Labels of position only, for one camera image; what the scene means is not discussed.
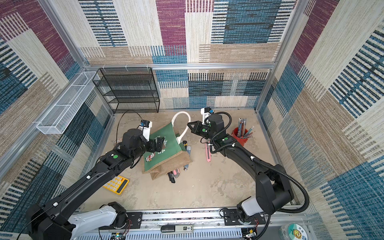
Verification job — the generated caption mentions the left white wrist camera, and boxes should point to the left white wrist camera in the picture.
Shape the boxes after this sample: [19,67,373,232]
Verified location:
[139,120,152,142]

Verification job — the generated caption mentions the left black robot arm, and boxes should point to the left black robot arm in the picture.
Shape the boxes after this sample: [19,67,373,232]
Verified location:
[26,129,165,240]

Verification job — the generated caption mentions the black wire mesh shelf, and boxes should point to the black wire mesh shelf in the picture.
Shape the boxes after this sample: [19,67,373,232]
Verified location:
[93,67,160,114]

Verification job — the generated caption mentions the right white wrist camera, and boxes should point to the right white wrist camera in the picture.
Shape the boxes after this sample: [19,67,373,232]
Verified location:
[201,107,214,125]

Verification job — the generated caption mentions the pink grey utility knife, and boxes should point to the pink grey utility knife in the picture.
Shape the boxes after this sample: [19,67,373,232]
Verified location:
[173,169,180,179]

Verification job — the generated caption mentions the grey blue utility knife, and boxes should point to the grey blue utility knife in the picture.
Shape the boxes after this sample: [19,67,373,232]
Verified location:
[182,145,192,171]

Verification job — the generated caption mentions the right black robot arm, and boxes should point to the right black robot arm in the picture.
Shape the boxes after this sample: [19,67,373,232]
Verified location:
[187,112,310,223]

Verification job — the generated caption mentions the black utility knife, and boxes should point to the black utility knife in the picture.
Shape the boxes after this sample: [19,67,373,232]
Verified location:
[168,172,176,184]

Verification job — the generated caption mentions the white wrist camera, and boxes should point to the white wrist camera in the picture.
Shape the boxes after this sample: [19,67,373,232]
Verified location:
[139,120,152,142]
[201,107,214,125]

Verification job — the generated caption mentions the red pencil cup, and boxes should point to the red pencil cup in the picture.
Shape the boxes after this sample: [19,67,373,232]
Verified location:
[230,127,249,147]

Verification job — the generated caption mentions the pencils in cup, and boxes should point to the pencils in cup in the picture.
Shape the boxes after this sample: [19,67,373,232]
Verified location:
[236,118,254,139]

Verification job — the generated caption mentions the yellow calculator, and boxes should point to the yellow calculator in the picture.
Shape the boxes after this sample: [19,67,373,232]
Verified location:
[103,175,130,195]

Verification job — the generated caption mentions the white wire mesh basket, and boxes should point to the white wire mesh basket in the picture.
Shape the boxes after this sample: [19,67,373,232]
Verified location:
[37,72,96,135]

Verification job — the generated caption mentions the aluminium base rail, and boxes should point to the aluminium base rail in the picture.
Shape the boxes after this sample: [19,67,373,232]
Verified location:
[70,208,316,240]

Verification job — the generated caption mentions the green Christmas burlap tote bag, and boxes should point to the green Christmas burlap tote bag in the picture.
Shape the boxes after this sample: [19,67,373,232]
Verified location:
[143,111,192,180]

